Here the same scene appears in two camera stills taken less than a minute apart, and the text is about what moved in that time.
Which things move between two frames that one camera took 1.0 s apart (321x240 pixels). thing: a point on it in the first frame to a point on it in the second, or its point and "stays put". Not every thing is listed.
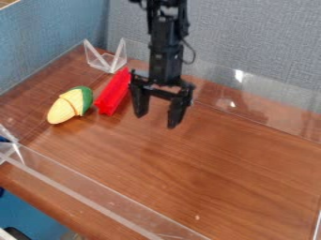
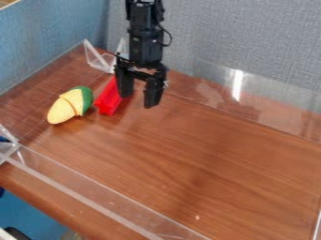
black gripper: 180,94 to 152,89
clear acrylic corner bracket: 105,62 stays put
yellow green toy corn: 71,104 stays put
